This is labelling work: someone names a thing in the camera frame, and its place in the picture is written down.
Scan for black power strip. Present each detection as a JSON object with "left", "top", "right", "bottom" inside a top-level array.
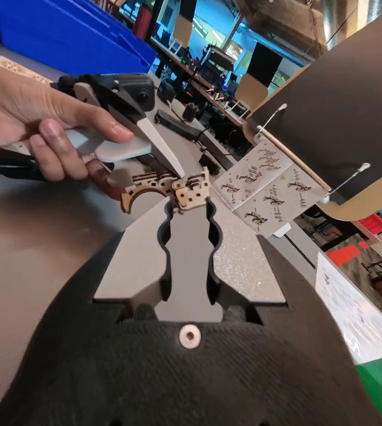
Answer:
[{"left": 154, "top": 109, "right": 213, "bottom": 143}]

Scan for black display board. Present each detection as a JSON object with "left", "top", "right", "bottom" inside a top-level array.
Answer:
[{"left": 242, "top": 7, "right": 382, "bottom": 222}]

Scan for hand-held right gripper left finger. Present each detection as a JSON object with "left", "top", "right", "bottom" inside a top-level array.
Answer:
[{"left": 94, "top": 196, "right": 173, "bottom": 304}]

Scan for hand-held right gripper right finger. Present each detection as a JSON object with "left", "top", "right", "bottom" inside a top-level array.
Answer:
[{"left": 206, "top": 196, "right": 287, "bottom": 305}]

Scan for wooden puzzle model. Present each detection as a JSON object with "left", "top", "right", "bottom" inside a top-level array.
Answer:
[{"left": 120, "top": 166, "right": 211, "bottom": 215}]

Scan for grey desk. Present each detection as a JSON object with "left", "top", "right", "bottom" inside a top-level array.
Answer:
[{"left": 0, "top": 10, "right": 382, "bottom": 423}]

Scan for small black box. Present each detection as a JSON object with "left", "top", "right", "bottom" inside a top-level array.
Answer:
[{"left": 198, "top": 152, "right": 222, "bottom": 176}]

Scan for person's left hand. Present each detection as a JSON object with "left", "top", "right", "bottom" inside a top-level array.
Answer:
[{"left": 0, "top": 53, "right": 135, "bottom": 201}]

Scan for assembly instruction booklet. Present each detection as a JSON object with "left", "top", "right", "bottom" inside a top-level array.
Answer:
[{"left": 212, "top": 139, "right": 329, "bottom": 237}]

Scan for cluttered background table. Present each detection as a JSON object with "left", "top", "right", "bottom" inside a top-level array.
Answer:
[{"left": 149, "top": 37, "right": 245, "bottom": 127}]

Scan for large blue storage bin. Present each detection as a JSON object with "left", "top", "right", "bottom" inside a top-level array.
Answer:
[{"left": 0, "top": 0, "right": 158, "bottom": 75}]

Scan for pale punched parts sheet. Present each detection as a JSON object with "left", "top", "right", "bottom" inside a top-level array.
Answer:
[{"left": 0, "top": 55, "right": 53, "bottom": 85}]

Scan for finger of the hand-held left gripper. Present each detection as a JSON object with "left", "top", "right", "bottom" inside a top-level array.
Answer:
[{"left": 137, "top": 117, "right": 186, "bottom": 178}]

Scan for white paper sheet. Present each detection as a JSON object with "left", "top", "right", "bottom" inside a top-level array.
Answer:
[{"left": 315, "top": 251, "right": 382, "bottom": 365}]

